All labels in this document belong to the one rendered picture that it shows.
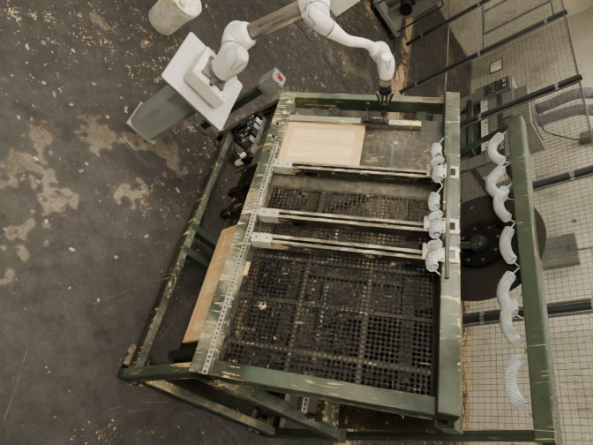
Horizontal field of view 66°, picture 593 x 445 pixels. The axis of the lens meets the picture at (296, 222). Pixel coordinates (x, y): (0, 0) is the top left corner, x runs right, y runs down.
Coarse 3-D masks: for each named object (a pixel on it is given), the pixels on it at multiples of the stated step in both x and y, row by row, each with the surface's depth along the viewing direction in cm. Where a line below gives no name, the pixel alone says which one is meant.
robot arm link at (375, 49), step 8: (336, 24) 259; (336, 32) 260; (344, 32) 264; (336, 40) 264; (344, 40) 265; (352, 40) 268; (360, 40) 276; (368, 40) 284; (368, 48) 287; (376, 48) 287; (384, 48) 288; (376, 56) 289
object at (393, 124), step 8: (296, 120) 334; (304, 120) 332; (312, 120) 331; (320, 120) 330; (328, 120) 329; (336, 120) 328; (344, 120) 327; (352, 120) 326; (360, 120) 325; (392, 120) 322; (400, 120) 321; (392, 128) 322; (400, 128) 321; (408, 128) 319; (416, 128) 318
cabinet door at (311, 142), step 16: (288, 128) 332; (304, 128) 331; (320, 128) 328; (336, 128) 326; (352, 128) 324; (288, 144) 323; (304, 144) 321; (320, 144) 319; (336, 144) 318; (352, 144) 316; (288, 160) 314; (304, 160) 312; (320, 160) 310; (336, 160) 309; (352, 160) 307
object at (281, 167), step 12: (276, 168) 305; (288, 168) 303; (300, 168) 301; (312, 168) 300; (324, 168) 298; (336, 168) 299; (348, 168) 297; (360, 168) 295; (372, 168) 293; (384, 168) 292; (432, 168) 283; (444, 168) 282; (456, 168) 281; (372, 180) 296; (384, 180) 294; (396, 180) 292; (408, 180) 290; (420, 180) 287
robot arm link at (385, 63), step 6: (384, 54) 279; (390, 54) 279; (378, 60) 285; (384, 60) 278; (390, 60) 277; (378, 66) 284; (384, 66) 280; (390, 66) 280; (378, 72) 288; (384, 72) 283; (390, 72) 283; (384, 78) 287; (390, 78) 287
